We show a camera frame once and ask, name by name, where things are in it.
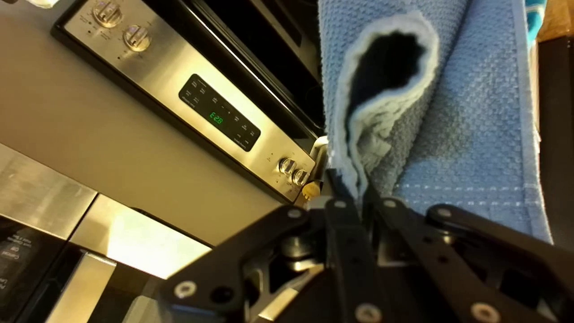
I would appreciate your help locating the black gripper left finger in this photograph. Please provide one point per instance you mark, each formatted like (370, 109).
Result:
(293, 265)

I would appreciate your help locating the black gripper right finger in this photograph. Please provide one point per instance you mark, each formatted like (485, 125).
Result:
(481, 270)

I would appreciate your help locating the light blue towel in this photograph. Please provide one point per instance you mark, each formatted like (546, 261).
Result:
(429, 102)

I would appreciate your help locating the bright blue striped towel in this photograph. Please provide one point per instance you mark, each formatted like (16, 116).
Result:
(535, 15)

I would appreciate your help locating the black glass cooktop stove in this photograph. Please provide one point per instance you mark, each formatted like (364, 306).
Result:
(269, 49)

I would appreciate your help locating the stainless stove control panel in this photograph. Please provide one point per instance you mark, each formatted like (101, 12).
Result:
(138, 48)

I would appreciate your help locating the stainless range hood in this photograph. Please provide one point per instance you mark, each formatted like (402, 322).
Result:
(63, 245)

